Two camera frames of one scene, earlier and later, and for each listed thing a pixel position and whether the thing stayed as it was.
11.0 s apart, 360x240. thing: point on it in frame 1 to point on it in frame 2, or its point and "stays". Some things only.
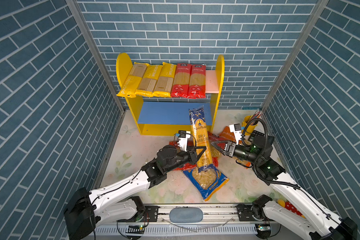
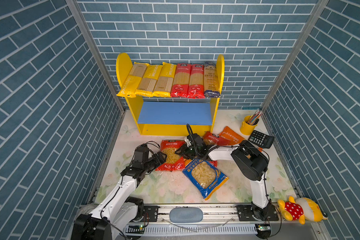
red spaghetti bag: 197,84 stays
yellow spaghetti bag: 164,83 stays
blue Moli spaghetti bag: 201,136 to 211,86
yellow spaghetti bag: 146,86 stays
